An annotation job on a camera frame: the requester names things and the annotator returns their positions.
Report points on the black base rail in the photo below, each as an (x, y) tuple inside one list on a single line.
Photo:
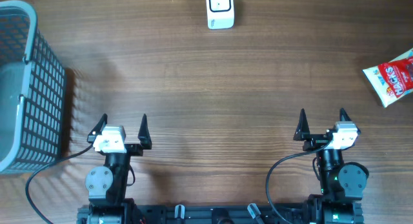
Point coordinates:
[(288, 212)]

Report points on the grey plastic shopping basket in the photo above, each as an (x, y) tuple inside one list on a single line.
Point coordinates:
[(33, 86)]

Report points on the yellow wet wipes pack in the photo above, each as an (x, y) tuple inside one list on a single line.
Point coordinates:
[(378, 83)]

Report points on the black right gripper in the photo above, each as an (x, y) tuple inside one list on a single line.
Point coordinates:
[(302, 133)]

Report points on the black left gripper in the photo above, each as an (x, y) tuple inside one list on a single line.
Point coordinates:
[(135, 150)]

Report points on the red snack bag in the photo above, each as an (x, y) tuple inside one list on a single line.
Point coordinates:
[(398, 75)]

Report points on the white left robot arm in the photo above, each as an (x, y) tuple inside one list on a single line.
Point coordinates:
[(107, 184)]

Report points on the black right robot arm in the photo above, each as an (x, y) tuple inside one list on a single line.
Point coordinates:
[(342, 184)]

